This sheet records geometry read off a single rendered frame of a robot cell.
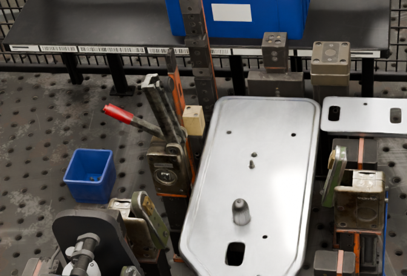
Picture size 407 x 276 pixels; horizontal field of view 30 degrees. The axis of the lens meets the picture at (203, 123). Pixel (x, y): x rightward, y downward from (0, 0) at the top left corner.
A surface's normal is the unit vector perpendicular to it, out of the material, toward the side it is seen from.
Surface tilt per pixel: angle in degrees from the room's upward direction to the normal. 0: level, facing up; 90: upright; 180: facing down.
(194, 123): 90
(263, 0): 90
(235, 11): 90
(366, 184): 0
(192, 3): 90
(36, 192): 0
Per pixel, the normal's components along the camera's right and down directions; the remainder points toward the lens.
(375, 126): -0.14, -0.71
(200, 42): -0.19, 0.70
